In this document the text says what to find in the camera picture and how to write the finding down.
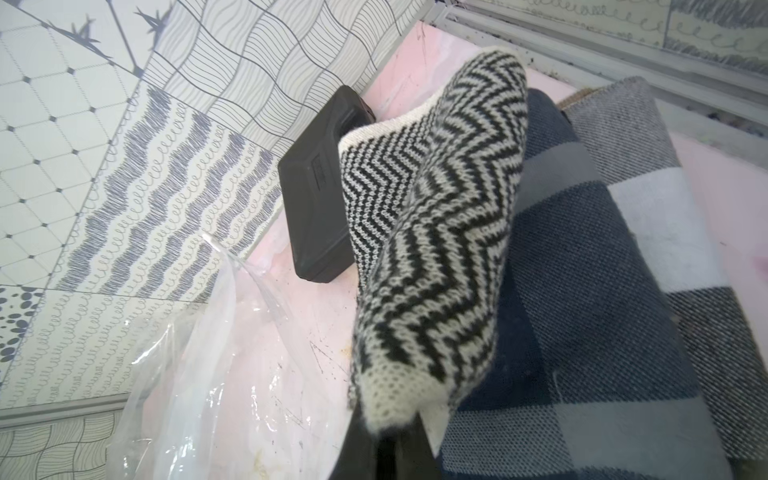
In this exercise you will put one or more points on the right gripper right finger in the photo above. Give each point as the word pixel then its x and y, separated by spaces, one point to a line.
pixel 413 457

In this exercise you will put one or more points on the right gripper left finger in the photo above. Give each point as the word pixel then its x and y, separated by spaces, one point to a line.
pixel 358 455

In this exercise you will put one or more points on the clear plastic vacuum bag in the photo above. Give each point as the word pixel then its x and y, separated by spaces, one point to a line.
pixel 251 385

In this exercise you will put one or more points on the dark grey blanket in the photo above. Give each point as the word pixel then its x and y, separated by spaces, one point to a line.
pixel 590 378

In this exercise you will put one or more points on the black white herringbone knit blanket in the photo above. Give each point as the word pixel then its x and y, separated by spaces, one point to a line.
pixel 429 201

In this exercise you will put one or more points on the black white checkered blanket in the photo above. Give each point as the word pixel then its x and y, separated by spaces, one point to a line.
pixel 625 135

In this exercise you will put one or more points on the black plastic tool case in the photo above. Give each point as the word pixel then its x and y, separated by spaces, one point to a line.
pixel 310 181

